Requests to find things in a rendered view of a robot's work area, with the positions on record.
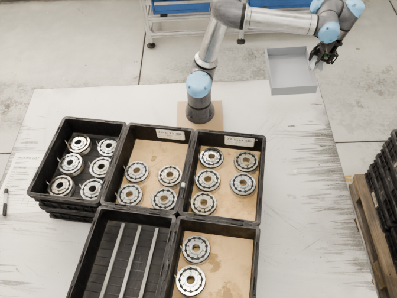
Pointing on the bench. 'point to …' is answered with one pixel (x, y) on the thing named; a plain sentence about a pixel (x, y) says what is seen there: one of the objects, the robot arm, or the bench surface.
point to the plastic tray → (290, 71)
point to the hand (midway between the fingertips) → (311, 67)
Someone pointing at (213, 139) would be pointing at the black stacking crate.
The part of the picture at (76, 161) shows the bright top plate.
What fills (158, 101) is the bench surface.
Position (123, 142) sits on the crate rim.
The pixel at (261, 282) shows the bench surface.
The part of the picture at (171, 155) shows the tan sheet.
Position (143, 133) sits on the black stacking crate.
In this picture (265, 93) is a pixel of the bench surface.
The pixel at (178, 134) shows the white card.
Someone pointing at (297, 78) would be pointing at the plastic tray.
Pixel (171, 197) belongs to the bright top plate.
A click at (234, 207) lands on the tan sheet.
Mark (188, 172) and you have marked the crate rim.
